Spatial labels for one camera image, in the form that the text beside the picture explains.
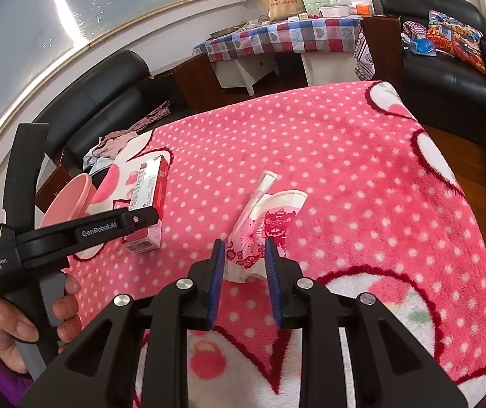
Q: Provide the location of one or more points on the pink polka dot blanket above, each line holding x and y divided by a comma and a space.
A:
332, 157

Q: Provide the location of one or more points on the checkered tablecloth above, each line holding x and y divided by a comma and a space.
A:
277, 36

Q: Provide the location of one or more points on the plaid cloth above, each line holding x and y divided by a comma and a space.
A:
413, 32

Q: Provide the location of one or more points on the white red patterned pouch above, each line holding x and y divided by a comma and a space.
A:
268, 221

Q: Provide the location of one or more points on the pink garment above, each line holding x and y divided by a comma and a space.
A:
117, 142

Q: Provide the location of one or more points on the pink plastic basin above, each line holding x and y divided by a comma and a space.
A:
66, 197

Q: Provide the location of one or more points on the white table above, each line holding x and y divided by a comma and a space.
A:
247, 70

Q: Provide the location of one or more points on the orange box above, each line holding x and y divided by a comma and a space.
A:
361, 9

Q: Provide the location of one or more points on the black leather wooden armchair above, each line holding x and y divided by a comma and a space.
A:
98, 76

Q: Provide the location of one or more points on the white paper sleeve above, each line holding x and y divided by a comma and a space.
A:
264, 182

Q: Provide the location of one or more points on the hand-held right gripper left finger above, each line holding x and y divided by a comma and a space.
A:
216, 289

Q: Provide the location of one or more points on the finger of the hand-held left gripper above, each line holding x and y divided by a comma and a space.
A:
141, 220

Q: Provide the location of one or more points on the white cloth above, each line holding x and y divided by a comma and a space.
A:
94, 159

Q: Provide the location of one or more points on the red and white carton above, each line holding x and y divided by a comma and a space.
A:
149, 187

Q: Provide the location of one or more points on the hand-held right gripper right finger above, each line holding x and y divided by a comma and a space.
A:
273, 284

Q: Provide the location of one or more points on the person's left hand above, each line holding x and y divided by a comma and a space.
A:
4, 327

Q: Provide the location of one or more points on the comic print pillow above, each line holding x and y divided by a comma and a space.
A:
455, 36

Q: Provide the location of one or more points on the green box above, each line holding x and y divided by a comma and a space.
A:
317, 0

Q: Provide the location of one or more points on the blue plastic bag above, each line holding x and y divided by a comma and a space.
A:
422, 46

